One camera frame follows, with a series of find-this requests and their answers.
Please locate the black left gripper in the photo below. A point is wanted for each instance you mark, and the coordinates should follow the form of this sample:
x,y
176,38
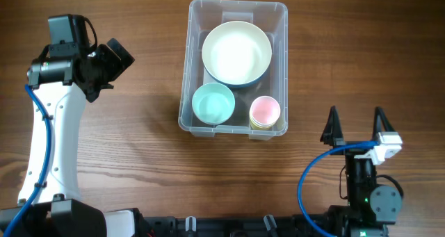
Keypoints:
x,y
117,64

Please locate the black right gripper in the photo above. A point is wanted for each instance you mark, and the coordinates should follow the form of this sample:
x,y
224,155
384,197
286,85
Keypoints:
x,y
336,137

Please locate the pink plastic cup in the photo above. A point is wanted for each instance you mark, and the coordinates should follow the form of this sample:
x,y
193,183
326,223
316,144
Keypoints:
x,y
265,110

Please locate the yellow plastic cup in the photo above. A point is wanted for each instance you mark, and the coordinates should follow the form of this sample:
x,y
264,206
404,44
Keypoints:
x,y
256,126

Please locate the dark blue large bowl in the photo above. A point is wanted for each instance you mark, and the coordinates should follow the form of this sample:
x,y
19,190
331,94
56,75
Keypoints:
x,y
208,78

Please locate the cream large plastic bowl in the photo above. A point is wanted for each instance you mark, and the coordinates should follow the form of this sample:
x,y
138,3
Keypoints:
x,y
236,52

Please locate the mint green plastic bowl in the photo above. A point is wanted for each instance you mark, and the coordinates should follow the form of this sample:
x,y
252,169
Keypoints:
x,y
213,103

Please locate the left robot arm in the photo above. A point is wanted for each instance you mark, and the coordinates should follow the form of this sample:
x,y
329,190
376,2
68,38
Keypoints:
x,y
70,72

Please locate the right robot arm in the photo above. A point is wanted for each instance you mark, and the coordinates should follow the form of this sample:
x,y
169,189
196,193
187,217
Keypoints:
x,y
374,200

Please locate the clear plastic storage bin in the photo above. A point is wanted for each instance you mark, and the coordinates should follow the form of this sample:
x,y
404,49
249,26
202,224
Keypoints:
x,y
203,17

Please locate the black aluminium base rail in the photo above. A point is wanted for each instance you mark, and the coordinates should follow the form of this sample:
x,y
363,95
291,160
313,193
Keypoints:
x,y
292,226

